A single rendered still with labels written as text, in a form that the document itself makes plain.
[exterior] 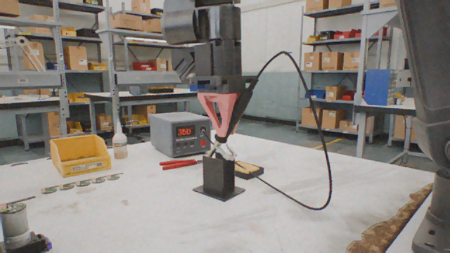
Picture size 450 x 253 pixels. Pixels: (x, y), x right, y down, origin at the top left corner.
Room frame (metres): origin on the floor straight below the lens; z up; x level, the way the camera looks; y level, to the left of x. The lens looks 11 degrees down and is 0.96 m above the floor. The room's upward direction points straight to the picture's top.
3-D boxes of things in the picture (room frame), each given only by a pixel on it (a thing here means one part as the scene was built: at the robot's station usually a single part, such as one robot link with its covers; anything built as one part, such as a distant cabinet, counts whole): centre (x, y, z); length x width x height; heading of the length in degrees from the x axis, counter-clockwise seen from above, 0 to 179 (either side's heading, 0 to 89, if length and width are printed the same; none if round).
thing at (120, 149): (0.70, 0.26, 0.80); 0.03 x 0.03 x 0.10
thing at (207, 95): (0.48, 0.00, 0.90); 0.07 x 0.07 x 0.09; 51
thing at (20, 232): (0.29, 0.23, 0.79); 0.02 x 0.02 x 0.05
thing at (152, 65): (5.05, 1.22, 1.06); 1.20 x 0.45 x 2.12; 135
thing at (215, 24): (0.48, 0.01, 1.03); 0.07 x 0.06 x 0.07; 69
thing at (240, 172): (0.59, -0.04, 0.76); 0.07 x 0.05 x 0.02; 45
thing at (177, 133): (0.77, 0.12, 0.80); 0.15 x 0.12 x 0.10; 33
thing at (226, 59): (0.48, 0.00, 0.97); 0.10 x 0.07 x 0.07; 141
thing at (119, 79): (3.15, 0.55, 0.90); 1.30 x 0.06 x 0.12; 135
